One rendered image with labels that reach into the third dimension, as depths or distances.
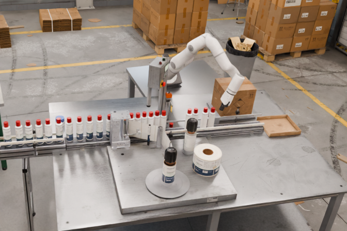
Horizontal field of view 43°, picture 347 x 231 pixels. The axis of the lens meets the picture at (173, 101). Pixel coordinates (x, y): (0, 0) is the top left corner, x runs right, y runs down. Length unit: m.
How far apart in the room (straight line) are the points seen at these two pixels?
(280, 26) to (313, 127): 1.92
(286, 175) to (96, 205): 1.42
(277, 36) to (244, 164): 3.87
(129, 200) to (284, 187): 1.14
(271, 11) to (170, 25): 1.57
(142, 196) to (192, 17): 4.39
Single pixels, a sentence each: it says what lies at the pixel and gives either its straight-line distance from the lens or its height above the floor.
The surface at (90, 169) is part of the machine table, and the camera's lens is 3.30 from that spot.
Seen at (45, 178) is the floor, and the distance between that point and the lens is 4.53.
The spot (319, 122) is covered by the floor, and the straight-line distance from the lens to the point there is 5.92.
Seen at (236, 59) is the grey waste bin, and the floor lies 0.48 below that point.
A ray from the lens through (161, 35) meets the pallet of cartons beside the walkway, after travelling 6.87.
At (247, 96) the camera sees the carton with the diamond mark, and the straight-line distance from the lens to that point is 3.93.
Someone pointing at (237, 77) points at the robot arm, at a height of 1.37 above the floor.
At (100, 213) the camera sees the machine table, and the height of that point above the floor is 0.83.
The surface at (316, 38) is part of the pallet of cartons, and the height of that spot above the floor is 0.33.
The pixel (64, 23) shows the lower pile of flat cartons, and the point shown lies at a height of 0.13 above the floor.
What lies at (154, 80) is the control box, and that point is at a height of 1.36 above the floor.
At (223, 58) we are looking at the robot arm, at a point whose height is 1.49.
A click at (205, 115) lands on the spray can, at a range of 3.61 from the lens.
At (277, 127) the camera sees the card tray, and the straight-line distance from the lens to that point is 4.02.
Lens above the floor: 2.95
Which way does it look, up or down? 31 degrees down
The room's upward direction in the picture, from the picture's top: 6 degrees clockwise
